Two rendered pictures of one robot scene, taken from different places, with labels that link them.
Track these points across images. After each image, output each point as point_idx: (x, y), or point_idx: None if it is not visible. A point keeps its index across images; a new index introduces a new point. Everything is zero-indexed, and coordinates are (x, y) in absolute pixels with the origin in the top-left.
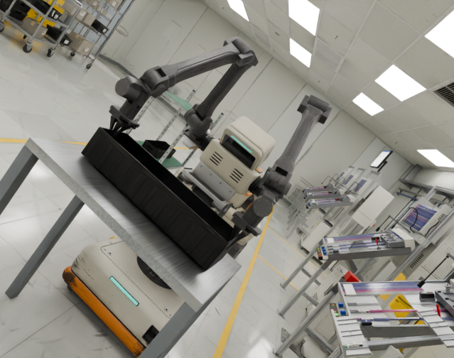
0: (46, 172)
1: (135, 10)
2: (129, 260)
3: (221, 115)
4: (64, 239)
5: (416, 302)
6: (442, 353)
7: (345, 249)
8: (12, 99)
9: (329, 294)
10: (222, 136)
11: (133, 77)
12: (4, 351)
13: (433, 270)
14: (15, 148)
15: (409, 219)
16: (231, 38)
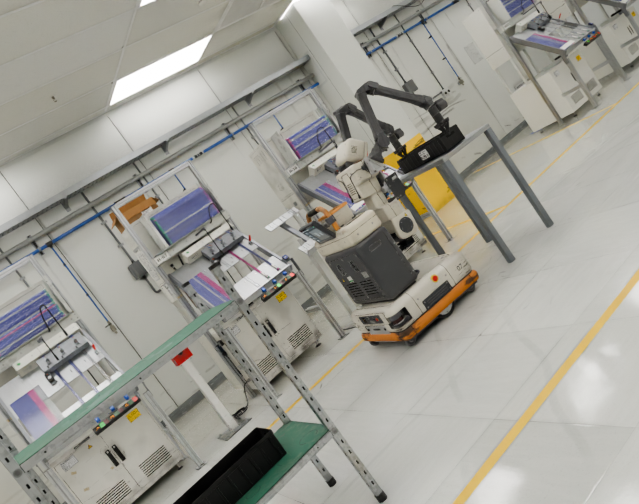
0: (500, 366)
1: None
2: (426, 267)
3: None
4: (476, 313)
5: (226, 265)
6: (8, 487)
7: (101, 386)
8: None
9: (230, 330)
10: (367, 150)
11: (438, 99)
12: (509, 248)
13: (213, 240)
14: (555, 356)
15: (12, 342)
16: (373, 81)
